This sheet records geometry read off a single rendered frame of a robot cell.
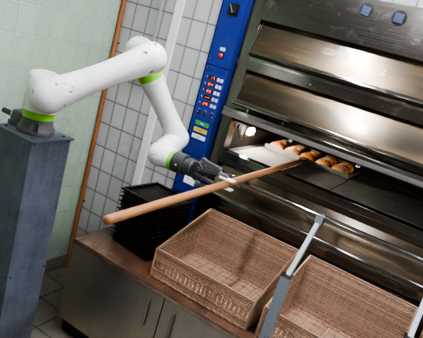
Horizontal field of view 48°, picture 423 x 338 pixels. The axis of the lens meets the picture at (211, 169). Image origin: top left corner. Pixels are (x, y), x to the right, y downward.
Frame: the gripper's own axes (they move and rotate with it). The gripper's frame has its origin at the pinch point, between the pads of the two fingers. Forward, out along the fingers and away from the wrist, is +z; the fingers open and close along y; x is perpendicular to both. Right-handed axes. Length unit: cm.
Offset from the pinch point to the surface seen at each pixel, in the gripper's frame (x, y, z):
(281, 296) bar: 3, 33, 38
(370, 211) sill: -57, 2, 51
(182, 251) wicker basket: -34, 55, -27
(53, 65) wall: -15, -17, -123
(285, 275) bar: 2.6, 24.2, 36.4
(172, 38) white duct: -57, -47, -81
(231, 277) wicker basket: -44, 61, 0
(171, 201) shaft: 43.6, -0.5, 1.4
